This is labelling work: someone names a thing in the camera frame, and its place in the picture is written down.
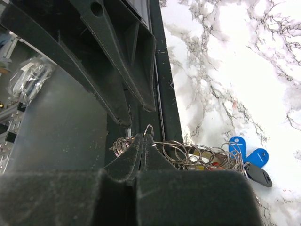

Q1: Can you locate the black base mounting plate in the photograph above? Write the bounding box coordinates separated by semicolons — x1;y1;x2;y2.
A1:
104;0;184;170

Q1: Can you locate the yellow key tag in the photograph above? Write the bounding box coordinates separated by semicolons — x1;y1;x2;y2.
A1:
189;152;213;171

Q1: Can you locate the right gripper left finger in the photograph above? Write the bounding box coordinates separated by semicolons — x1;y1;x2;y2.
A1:
0;134;143;226

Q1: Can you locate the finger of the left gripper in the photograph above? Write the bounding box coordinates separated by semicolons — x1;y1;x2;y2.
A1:
0;0;131;128
70;0;156;112

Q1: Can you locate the metal disc with keyrings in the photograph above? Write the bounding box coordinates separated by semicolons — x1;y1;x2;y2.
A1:
109;124;245;175

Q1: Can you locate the clear plastic bag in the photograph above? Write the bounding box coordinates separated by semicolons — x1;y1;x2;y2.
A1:
7;55;56;105

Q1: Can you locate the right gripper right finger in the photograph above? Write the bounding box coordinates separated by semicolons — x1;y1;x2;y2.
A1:
135;134;262;226

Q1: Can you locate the blue key tag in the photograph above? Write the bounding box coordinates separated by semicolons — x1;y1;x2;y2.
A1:
228;136;246;162
244;148;269;168

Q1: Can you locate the black key tag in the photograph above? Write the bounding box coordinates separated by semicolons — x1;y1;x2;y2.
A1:
244;163;273;188

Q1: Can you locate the red key tag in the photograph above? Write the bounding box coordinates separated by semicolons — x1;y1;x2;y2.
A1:
207;162;225;170

